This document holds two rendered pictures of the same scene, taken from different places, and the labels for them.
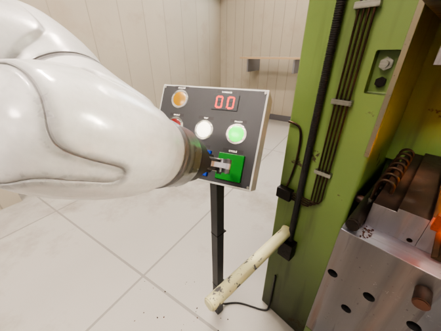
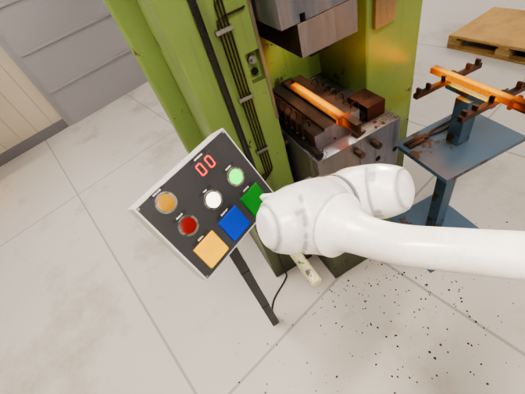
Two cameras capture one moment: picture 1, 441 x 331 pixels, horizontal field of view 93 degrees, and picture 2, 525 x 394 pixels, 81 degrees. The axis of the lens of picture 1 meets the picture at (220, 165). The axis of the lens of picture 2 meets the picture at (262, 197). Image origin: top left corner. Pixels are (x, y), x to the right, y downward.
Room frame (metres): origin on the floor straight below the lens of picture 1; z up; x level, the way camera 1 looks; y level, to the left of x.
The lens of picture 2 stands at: (0.16, 0.52, 1.68)
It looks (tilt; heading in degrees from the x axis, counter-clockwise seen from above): 46 degrees down; 301
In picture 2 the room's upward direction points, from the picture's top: 20 degrees counter-clockwise
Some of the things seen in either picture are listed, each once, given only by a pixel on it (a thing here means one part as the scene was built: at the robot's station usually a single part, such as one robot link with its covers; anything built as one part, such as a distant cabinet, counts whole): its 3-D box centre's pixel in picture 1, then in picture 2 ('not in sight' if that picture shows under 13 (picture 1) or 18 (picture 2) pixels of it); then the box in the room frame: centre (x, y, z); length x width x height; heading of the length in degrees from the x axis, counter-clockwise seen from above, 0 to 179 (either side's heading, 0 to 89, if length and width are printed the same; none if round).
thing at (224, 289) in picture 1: (254, 261); (287, 242); (0.51, -0.12, 0.62); 0.44 x 0.05 x 0.05; 133
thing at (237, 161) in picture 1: (230, 167); (255, 199); (0.52, -0.03, 1.01); 0.07 x 0.05 x 0.07; 68
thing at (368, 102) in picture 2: not in sight; (366, 105); (0.23, -0.59, 0.95); 0.12 x 0.09 x 0.07; 133
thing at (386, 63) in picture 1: (382, 72); (254, 65); (0.57, -0.40, 1.25); 0.03 x 0.03 x 0.07; 43
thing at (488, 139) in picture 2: not in sight; (456, 141); (-0.14, -0.68, 0.67); 0.40 x 0.30 x 0.02; 40
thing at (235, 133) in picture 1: (235, 133); (235, 176); (0.56, -0.04, 1.09); 0.05 x 0.03 x 0.04; 43
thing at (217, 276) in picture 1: (217, 242); (248, 275); (0.67, 0.01, 0.54); 0.04 x 0.04 x 1.08; 43
